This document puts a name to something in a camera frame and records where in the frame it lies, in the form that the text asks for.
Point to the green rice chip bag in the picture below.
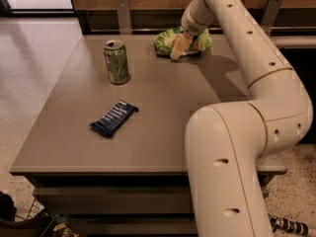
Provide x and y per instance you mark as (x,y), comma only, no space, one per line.
(163,42)

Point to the grey drawer cabinet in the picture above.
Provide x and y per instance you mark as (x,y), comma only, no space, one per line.
(136,182)

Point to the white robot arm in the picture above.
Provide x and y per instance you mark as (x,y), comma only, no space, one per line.
(223,141)

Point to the dark basket with clutter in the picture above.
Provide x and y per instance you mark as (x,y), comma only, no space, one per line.
(42,224)

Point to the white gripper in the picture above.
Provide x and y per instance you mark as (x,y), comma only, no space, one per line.
(192,27)

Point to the metal bracket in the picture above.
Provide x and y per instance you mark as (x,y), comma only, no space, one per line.
(124,19)
(269,15)

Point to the right metal bracket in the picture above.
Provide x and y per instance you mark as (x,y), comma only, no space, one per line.
(269,15)

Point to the green soda can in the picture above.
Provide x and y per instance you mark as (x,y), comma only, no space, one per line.
(116,61)

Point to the left metal bracket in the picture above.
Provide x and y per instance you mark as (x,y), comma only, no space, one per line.
(124,19)

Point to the dark blue snack bar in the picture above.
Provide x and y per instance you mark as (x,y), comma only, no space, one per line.
(113,119)

